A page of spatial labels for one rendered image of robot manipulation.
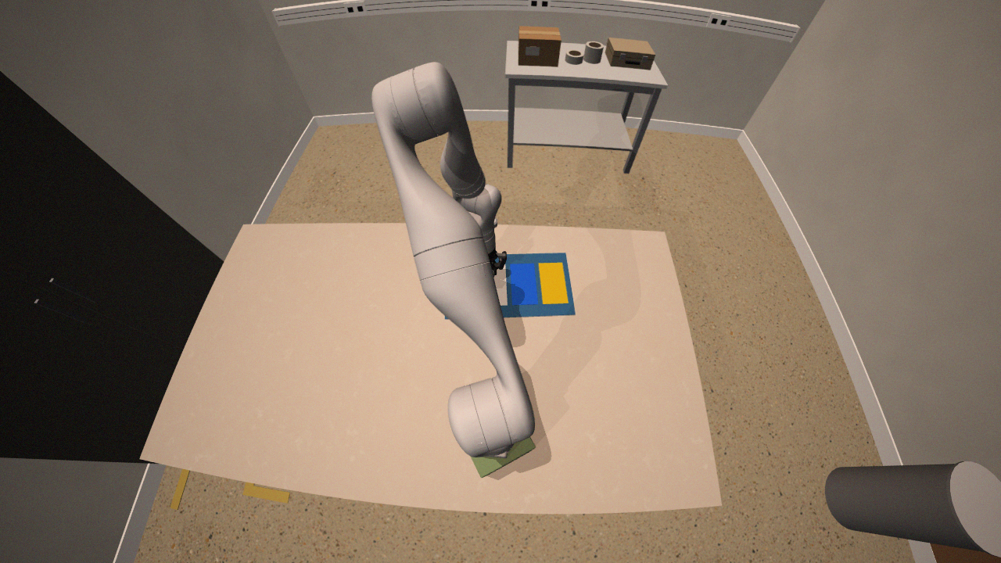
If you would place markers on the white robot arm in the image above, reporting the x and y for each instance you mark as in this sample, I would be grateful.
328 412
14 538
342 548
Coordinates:
450 247

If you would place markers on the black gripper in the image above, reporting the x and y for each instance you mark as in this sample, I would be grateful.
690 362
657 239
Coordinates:
502 260

